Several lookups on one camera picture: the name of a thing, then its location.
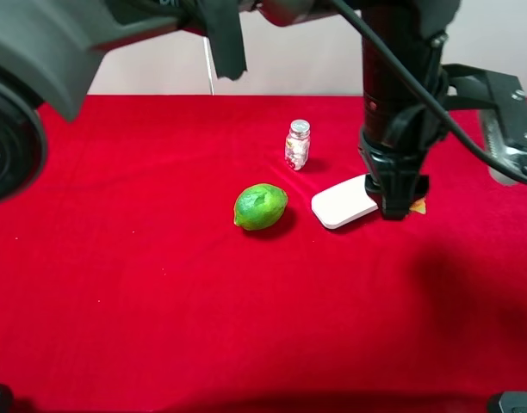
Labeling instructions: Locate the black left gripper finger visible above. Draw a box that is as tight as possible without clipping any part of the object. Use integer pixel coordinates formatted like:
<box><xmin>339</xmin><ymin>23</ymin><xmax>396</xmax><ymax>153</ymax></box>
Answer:
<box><xmin>413</xmin><ymin>176</ymin><xmax>430</xmax><ymax>200</ymax></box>
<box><xmin>379</xmin><ymin>170</ymin><xmax>419</xmax><ymax>220</ymax></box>

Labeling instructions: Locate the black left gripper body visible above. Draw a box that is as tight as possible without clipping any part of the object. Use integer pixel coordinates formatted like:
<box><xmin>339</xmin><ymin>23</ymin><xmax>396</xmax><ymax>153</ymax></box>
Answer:
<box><xmin>360</xmin><ymin>8</ymin><xmax>448</xmax><ymax>194</ymax></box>

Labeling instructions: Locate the toy sandwich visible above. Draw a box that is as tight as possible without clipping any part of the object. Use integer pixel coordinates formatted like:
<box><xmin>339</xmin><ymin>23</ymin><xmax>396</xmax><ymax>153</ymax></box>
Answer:
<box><xmin>409</xmin><ymin>197</ymin><xmax>426</xmax><ymax>215</ymax></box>

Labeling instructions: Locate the white rounded rectangular box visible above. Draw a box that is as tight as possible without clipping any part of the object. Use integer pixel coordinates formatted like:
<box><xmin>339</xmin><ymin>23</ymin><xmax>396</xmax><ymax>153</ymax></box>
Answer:
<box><xmin>311</xmin><ymin>175</ymin><xmax>378</xmax><ymax>230</ymax></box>

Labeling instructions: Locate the glass pill bottle silver cap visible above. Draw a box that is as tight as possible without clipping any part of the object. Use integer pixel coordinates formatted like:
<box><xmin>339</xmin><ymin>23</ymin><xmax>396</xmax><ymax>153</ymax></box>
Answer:
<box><xmin>285</xmin><ymin>120</ymin><xmax>311</xmax><ymax>170</ymax></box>

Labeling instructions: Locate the green lime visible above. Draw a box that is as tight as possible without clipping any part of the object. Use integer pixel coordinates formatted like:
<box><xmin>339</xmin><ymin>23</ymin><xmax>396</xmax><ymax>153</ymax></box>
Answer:
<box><xmin>233</xmin><ymin>183</ymin><xmax>288</xmax><ymax>231</ymax></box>

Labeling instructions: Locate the grey block bottom right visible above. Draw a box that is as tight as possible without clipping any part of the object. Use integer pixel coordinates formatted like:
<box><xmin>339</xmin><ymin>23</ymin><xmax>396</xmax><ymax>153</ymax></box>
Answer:
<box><xmin>487</xmin><ymin>391</ymin><xmax>527</xmax><ymax>413</ymax></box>

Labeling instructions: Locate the red velvet tablecloth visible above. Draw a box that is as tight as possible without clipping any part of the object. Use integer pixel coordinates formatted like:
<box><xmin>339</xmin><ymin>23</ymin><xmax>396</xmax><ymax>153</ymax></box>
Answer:
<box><xmin>0</xmin><ymin>96</ymin><xmax>527</xmax><ymax>412</ymax></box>

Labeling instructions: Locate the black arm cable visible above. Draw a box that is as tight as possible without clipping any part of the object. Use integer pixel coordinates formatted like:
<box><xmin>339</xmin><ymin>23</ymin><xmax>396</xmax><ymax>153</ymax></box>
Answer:
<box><xmin>330</xmin><ymin>0</ymin><xmax>527</xmax><ymax>185</ymax></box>

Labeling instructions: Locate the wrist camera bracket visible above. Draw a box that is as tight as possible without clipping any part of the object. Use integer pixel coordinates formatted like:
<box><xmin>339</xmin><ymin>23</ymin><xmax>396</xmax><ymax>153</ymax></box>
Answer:
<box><xmin>443</xmin><ymin>64</ymin><xmax>527</xmax><ymax>186</ymax></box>

